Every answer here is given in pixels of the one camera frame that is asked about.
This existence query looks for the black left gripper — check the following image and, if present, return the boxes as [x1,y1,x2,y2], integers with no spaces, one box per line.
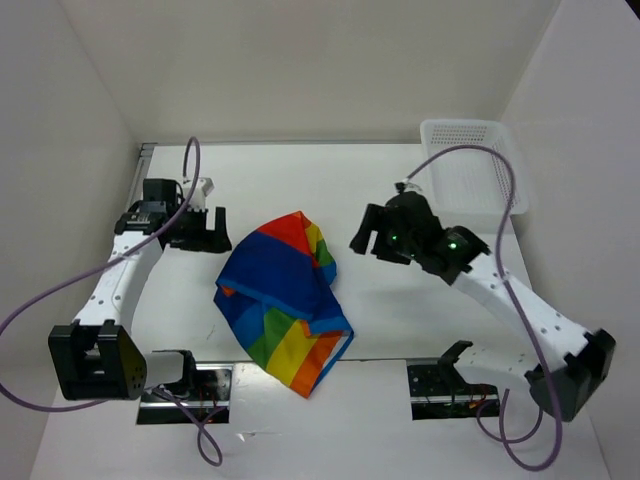
[169,204,232,254]

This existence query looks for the rainbow striped shorts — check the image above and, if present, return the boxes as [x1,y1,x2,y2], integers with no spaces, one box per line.
[214,211,354,398]

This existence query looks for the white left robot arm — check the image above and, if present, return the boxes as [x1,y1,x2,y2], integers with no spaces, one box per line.
[48,177,232,401]

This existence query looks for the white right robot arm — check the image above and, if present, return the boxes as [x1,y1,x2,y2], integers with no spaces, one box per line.
[214,191,615,422]

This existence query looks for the white perforated plastic basket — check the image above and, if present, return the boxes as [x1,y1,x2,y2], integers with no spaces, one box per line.
[412,119,529,216]

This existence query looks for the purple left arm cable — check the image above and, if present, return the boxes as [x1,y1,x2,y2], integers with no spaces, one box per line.
[0,136,224,468]

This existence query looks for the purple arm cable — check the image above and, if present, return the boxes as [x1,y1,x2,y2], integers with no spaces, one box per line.
[405,144,564,472]
[0,136,224,468]

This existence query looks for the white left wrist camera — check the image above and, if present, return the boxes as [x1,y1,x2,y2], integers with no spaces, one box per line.
[183,177,215,211]

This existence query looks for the aluminium table edge rail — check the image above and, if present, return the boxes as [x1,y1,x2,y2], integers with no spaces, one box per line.
[124,143,157,211]

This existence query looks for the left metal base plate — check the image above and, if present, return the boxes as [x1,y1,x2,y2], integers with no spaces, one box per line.
[136,363,233,425]

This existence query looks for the metal base plate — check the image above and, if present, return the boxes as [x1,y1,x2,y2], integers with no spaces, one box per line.
[406,359,500,421]
[136,363,233,425]

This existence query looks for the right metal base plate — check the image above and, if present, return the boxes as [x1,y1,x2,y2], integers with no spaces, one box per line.
[406,359,500,421]

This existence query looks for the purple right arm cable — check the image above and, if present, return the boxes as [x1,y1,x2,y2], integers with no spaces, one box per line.
[405,144,564,472]

